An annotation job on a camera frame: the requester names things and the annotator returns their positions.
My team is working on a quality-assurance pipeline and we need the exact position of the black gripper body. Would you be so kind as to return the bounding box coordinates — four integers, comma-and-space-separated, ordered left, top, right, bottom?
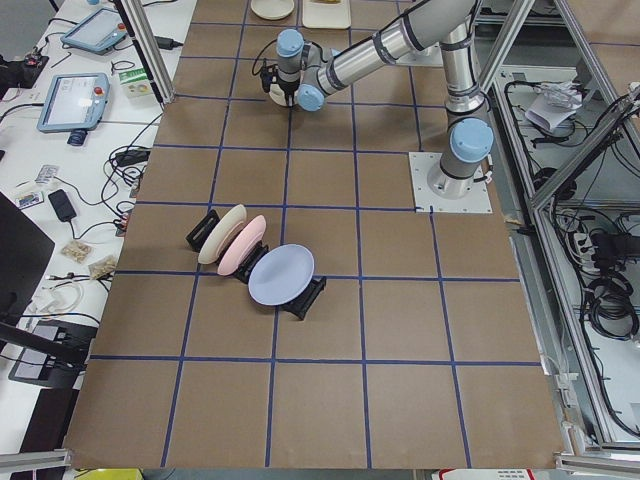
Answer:
280, 82, 298, 98

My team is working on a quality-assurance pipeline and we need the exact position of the beige bowl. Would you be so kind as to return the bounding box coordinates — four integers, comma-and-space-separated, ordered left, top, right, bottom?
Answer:
269, 84, 298, 107

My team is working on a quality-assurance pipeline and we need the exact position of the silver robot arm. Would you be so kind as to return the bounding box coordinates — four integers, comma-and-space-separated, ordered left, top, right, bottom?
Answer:
257, 1, 494, 200

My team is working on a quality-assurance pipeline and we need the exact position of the cream rectangular tray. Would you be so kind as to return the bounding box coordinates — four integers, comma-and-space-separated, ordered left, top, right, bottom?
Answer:
302, 0, 351, 29

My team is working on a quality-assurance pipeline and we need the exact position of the cream round plate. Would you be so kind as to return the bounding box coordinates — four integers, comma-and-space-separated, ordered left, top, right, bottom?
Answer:
250, 0, 295, 21

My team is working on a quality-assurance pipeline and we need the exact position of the beige plate in rack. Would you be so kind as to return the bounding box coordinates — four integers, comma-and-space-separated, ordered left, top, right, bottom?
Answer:
198, 204, 247, 265

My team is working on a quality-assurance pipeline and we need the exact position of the black power adapter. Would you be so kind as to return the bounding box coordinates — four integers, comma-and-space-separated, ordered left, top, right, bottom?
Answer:
154, 36, 183, 50

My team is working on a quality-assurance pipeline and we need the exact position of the pink plate in rack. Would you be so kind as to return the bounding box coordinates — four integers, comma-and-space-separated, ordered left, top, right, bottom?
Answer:
217, 215, 266, 276

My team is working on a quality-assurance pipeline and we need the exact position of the green white carton box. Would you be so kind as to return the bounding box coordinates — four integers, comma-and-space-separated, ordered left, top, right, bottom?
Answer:
118, 68, 153, 98

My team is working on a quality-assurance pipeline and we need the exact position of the blue plate in rack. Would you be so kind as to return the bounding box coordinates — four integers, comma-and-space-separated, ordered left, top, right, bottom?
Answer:
248, 244, 315, 306

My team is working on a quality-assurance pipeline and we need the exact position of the far blue teach pendant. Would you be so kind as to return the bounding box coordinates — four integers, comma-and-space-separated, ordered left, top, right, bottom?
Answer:
61, 8, 127, 55

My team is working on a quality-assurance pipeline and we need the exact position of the blue teach pendant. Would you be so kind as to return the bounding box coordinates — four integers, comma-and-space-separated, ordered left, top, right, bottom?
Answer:
61, 8, 127, 55
37, 73, 110, 133

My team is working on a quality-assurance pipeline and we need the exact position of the black dish rack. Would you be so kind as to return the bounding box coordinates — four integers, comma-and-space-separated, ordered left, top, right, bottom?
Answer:
186, 210, 327, 320

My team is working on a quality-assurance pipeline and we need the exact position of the near blue teach pendant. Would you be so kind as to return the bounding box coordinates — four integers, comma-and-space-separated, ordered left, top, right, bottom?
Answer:
37, 73, 110, 133

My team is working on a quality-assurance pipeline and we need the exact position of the black smartphone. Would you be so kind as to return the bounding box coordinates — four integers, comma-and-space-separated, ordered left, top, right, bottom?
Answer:
48, 189, 77, 222

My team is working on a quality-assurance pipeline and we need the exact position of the black monitor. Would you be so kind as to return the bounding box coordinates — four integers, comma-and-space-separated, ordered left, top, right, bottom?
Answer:
0, 194, 55, 326

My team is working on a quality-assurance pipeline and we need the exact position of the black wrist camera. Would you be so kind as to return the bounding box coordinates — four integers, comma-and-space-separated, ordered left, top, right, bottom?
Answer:
259, 64, 278, 93

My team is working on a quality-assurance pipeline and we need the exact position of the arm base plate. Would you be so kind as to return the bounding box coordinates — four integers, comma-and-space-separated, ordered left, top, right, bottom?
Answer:
408, 152, 493, 214

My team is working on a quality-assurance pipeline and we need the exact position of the aluminium frame post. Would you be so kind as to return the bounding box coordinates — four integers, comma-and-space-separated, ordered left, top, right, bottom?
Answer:
114, 0, 175, 105

